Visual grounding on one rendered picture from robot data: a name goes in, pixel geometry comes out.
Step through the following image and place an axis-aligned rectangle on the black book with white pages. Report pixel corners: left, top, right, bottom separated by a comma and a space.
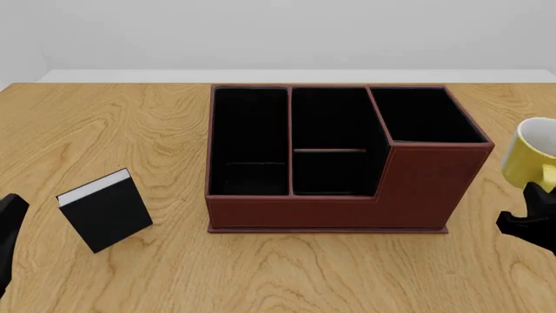
55, 167, 154, 255

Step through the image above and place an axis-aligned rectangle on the yellow and white mug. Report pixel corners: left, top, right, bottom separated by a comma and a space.
500, 117, 556, 193

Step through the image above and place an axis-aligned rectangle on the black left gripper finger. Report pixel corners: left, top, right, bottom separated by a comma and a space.
0, 193, 30, 293

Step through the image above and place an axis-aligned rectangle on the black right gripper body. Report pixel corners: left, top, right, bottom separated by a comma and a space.
495, 210, 556, 255

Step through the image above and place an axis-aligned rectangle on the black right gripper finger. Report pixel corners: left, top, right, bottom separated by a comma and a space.
522, 181, 556, 224

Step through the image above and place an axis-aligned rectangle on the red-brown desk caddy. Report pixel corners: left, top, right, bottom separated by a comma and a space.
204, 83, 496, 235

